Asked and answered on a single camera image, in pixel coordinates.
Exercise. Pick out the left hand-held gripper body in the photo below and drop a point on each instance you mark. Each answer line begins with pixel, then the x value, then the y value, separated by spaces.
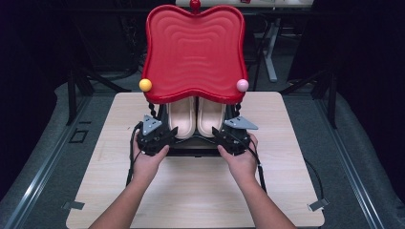
pixel 151 140

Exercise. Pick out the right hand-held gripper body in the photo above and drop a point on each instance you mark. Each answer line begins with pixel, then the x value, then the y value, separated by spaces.
pixel 237 140

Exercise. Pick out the cream clog shoe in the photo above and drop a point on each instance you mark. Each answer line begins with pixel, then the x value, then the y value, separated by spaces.
pixel 181 119
pixel 210 117

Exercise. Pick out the red and black shoe rack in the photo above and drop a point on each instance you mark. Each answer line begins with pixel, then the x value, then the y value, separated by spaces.
pixel 194 47

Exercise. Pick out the person's left hand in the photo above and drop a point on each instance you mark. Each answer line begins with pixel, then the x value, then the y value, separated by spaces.
pixel 146 167

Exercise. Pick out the person's right hand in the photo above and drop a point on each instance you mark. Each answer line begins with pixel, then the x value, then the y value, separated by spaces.
pixel 243 167

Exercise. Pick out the black metal stand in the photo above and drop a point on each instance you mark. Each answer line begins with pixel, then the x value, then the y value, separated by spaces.
pixel 333 101
pixel 72 95

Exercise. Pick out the white-legged desk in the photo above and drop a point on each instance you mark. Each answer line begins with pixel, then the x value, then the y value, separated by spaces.
pixel 271 47

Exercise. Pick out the grey tape strip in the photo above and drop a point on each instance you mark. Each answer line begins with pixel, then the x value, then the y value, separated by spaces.
pixel 73 205
pixel 318 204

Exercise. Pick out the grey metal floor rail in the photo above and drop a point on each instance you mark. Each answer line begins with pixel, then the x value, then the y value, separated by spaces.
pixel 347 165
pixel 47 165

